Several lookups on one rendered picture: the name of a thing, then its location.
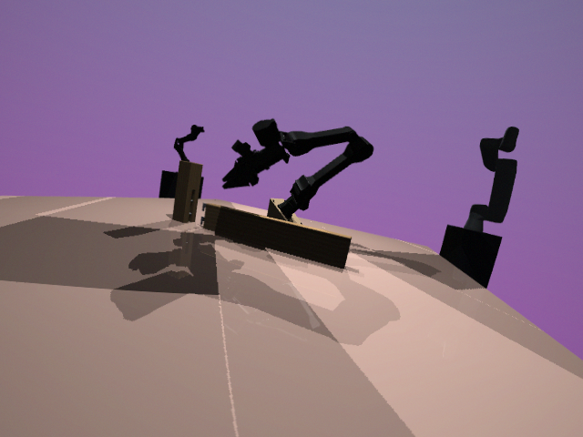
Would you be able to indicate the brown wooden post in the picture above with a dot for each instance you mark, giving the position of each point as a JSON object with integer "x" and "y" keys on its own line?
{"x": 187, "y": 192}

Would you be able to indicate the brown wooden rail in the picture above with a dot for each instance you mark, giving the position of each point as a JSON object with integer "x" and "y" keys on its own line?
{"x": 311, "y": 243}

